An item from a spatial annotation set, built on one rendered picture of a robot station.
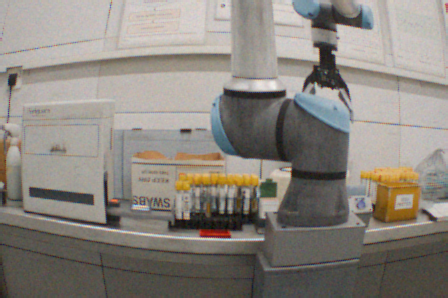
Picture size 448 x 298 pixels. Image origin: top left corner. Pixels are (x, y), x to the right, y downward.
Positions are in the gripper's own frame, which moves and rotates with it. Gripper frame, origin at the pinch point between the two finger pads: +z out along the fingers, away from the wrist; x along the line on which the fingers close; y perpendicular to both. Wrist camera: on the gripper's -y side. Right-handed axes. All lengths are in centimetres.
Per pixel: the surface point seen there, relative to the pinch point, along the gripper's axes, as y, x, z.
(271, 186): 5.2, -12.6, 15.6
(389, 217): 5.1, 22.4, 23.2
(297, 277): 56, -1, 26
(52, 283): -31, -94, 69
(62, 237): 27, -62, 32
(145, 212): 19.4, -38.6, 22.2
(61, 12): -36, -95, -35
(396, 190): 4.4, 23.5, 15.8
